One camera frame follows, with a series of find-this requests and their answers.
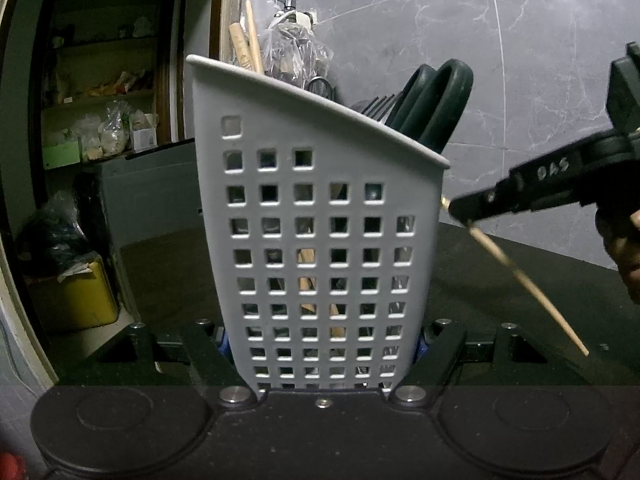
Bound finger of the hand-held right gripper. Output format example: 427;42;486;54
448;176;521;223

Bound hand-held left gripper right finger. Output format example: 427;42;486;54
390;319;581;407

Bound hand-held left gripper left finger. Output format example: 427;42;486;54
70;319;261;407

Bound plain wooden chopstick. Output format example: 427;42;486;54
440;195;591;357
244;0;265;75
228;22;257;75

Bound dark green handled scissors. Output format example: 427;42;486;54
385;58;474;154

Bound white perforated utensil holder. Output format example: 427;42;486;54
186;54;451;393

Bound metal fork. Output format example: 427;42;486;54
350;91;405;123

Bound dark cylindrical tool with loop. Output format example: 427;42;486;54
306;76;335;100

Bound person's right hand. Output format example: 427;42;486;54
596;205;640;305

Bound yellow box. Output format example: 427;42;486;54
30;255;121;333

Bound grey cabinet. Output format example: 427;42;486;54
97;137;203;256

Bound black trash bag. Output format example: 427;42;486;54
17;192;103;281

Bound white cardboard box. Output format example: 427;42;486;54
131;127;157;151

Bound hanging clear plastic bag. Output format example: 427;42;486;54
247;0;335;98

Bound small clear plastic bag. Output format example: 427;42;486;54
80;102;132;161

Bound green box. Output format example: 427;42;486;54
42;141;81;168

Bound wooden shelf unit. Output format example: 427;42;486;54
30;0;178;171

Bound white door frame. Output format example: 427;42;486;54
0;0;58;388

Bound metal wall faucet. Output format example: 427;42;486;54
271;0;313;28

